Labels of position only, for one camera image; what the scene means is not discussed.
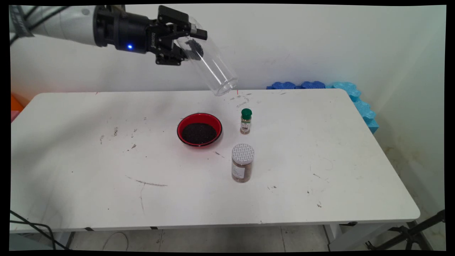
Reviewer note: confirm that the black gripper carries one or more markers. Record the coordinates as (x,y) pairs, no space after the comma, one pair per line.
(131,32)

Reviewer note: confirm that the black seed pile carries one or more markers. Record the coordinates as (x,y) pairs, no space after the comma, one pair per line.
(199,133)
(194,48)

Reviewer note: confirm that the clear plastic jar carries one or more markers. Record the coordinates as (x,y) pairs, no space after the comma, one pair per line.
(213,67)

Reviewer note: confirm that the red bowl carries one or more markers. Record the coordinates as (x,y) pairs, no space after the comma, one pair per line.
(192,119)

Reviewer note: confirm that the green-capped spice bottle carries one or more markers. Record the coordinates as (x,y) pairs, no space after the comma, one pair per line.
(245,122)

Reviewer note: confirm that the dark blue foam piece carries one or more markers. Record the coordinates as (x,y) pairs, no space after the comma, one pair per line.
(282,85)
(312,85)

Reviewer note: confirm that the white-lidded spice jar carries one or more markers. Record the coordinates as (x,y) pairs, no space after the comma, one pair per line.
(242,163)

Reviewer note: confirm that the orange object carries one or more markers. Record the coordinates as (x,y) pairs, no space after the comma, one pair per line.
(15,103)

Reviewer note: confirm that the pink object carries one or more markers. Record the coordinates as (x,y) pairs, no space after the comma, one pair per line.
(14,115)

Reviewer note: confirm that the light blue foam block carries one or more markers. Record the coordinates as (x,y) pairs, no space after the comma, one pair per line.
(359,103)

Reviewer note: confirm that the white table leg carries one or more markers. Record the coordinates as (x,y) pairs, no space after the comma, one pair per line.
(355,238)

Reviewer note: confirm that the black tripod stand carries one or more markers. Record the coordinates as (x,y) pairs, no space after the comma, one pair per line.
(412,233)

